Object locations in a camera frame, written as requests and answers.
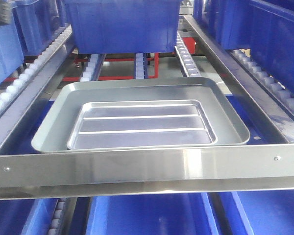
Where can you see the blue bin right shelf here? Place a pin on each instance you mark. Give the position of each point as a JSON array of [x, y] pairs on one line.
[[266, 27]]

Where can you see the steel divider rail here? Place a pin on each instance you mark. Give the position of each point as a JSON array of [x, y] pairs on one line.
[[18, 118], [272, 119]]

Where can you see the left white roller track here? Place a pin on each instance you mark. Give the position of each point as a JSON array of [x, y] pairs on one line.
[[93, 68]]

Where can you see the blue bin lower left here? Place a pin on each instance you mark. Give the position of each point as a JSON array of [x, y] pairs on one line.
[[26, 217]]

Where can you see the blue bin centre back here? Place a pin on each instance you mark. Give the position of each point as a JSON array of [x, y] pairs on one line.
[[123, 26]]

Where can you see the light blue bin left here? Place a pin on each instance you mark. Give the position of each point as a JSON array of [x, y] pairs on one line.
[[11, 55]]

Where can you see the left steel divider rail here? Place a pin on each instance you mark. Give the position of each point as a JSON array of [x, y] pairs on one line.
[[18, 118]]

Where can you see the blue bin lower right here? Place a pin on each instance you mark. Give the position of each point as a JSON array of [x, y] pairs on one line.
[[259, 212]]

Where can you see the far right roller track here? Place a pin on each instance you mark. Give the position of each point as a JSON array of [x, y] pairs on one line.
[[280, 92]]

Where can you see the far left roller track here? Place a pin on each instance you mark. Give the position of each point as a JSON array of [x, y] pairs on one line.
[[19, 84]]

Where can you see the right steel divider rail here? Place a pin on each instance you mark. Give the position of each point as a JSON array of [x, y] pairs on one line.
[[272, 119]]

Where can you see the silver ribbed metal tray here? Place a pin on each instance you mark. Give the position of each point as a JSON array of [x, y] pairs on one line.
[[139, 124]]

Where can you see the large silver flat tray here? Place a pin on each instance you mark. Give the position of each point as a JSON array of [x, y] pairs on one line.
[[56, 128]]

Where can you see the right white roller track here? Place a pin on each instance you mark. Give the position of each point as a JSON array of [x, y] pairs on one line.
[[188, 66]]

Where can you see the blue bin lower centre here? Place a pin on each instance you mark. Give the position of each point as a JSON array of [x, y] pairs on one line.
[[152, 214]]

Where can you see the red floor frame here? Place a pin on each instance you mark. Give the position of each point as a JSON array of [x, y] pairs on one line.
[[121, 67]]

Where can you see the white roller track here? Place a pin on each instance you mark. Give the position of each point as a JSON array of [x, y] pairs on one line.
[[93, 68], [188, 66], [140, 66]]

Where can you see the blue bin back left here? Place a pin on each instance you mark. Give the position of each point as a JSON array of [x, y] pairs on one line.
[[38, 23]]

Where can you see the centre white roller track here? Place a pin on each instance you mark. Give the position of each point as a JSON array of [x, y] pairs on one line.
[[140, 66]]

